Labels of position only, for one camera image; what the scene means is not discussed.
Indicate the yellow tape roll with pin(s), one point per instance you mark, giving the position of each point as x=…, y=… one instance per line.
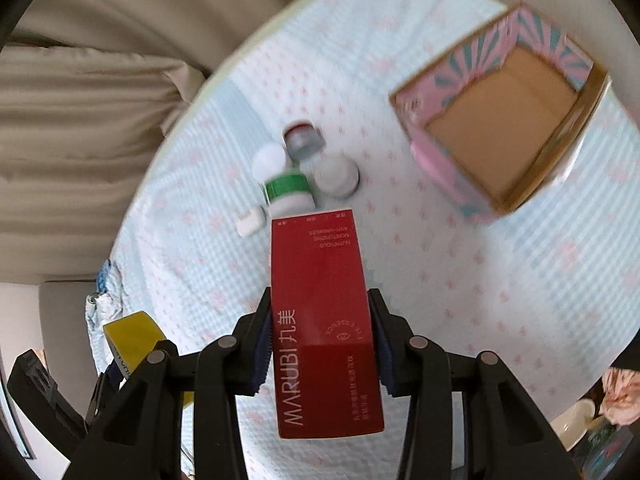
x=131, y=339

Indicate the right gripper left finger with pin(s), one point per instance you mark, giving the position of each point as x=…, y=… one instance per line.
x=138, y=434

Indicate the light blue checkered tablecloth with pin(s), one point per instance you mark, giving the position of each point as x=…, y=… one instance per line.
x=553, y=289

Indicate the floral clutter at edge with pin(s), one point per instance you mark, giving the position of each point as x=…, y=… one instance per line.
x=597, y=429

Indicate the small white medicine bottle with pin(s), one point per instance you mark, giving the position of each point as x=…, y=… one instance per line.
x=252, y=221

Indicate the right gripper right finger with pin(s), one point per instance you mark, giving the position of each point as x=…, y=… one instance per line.
x=505, y=434

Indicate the green label white jar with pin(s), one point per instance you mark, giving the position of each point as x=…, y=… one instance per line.
x=288, y=195

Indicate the white round lid jar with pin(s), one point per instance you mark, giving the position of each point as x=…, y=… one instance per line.
x=337, y=176

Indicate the pale green white-lid jar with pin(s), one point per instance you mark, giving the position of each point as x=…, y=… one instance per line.
x=269, y=161

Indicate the red silver small jar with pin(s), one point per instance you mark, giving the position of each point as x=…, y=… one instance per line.
x=302, y=140

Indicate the pink patterned cardboard box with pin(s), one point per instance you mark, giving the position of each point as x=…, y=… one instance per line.
x=502, y=113

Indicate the red Marubi carton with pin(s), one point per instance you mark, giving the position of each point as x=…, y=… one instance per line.
x=325, y=373

